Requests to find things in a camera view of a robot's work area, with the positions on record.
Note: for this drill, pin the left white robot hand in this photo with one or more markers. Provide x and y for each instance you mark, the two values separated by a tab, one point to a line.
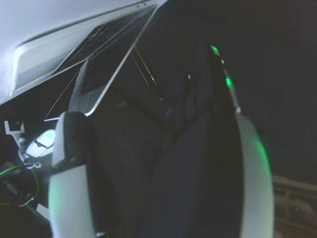
153	188

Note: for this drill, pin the silver laptop with black keyboard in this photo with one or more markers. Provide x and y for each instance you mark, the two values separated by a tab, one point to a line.
37	62

